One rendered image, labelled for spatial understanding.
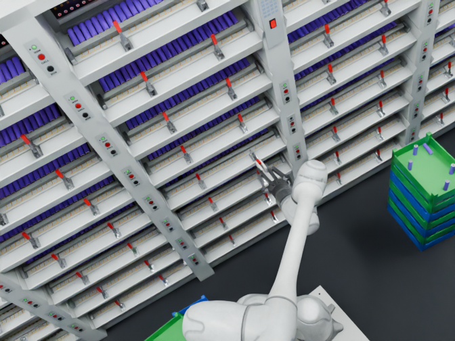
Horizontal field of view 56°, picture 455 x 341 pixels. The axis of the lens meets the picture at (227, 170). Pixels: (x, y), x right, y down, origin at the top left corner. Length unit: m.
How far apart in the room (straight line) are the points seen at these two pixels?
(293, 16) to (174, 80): 0.48
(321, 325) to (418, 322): 0.71
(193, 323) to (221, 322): 0.09
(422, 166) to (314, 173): 0.80
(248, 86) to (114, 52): 0.55
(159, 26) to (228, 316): 0.89
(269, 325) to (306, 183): 0.53
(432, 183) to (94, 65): 1.53
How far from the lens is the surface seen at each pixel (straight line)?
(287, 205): 1.64
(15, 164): 1.59
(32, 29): 1.30
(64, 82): 1.39
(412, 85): 2.30
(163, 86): 1.51
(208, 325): 1.25
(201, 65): 1.53
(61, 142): 1.54
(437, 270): 2.47
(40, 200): 1.72
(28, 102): 1.42
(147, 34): 1.40
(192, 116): 1.64
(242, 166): 1.94
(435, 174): 2.17
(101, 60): 1.40
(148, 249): 2.11
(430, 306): 2.40
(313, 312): 1.77
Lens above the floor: 2.25
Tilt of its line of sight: 51 degrees down
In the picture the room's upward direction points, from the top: 23 degrees counter-clockwise
